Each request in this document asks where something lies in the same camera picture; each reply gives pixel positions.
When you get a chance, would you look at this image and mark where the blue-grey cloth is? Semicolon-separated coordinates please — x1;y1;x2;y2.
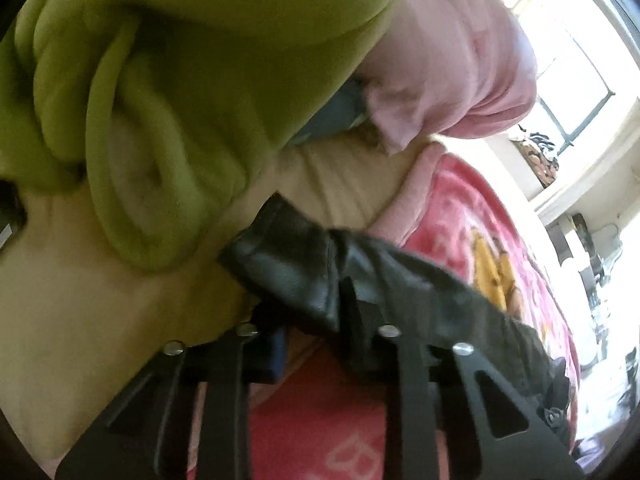
290;77;372;147

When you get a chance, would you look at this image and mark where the pink printed blanket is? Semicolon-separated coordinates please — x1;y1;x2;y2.
190;142;583;480

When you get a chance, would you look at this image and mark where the window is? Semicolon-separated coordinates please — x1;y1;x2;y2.
500;0;632;157

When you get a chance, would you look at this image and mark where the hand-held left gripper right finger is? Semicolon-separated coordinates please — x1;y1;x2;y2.
339;279;587;480

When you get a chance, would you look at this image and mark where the cream bedspread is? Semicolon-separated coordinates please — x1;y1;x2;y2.
0;140;426;466

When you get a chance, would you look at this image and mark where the black leather jacket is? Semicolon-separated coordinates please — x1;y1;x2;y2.
217;192;576;461

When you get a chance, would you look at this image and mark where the pink garment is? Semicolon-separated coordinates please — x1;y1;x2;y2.
360;0;539;156

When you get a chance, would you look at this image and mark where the dark object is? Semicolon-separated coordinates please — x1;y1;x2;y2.
0;180;29;257

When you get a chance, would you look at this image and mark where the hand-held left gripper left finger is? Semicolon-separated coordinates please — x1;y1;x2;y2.
55;310;287;480

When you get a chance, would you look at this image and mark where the patterned cloth bundle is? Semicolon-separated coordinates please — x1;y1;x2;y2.
509;127;561;189

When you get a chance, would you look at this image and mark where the green hoodie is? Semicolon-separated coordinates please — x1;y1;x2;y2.
0;0;403;277

